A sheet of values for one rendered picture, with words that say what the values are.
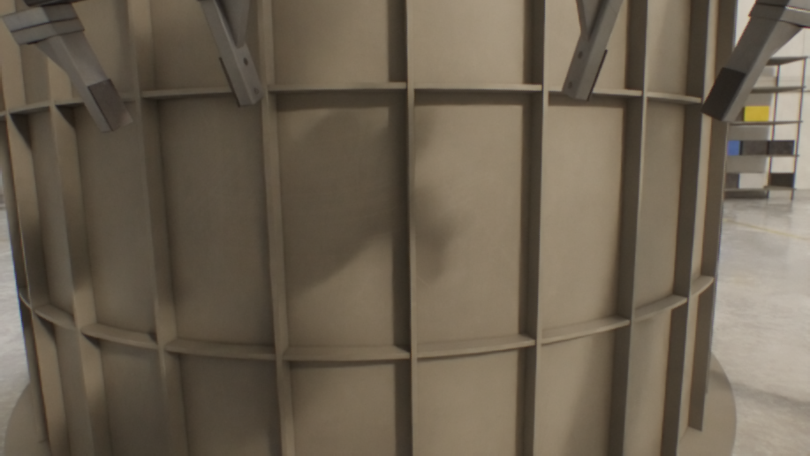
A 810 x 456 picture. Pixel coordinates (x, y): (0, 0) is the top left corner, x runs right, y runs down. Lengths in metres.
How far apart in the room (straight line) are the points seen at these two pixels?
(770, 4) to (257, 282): 0.64
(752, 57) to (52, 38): 0.55
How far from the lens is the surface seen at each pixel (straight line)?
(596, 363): 0.83
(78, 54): 0.44
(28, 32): 0.45
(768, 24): 0.44
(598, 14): 0.36
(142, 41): 0.72
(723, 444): 1.28
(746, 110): 7.14
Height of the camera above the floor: 0.69
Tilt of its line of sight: 7 degrees down
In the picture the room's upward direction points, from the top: 1 degrees counter-clockwise
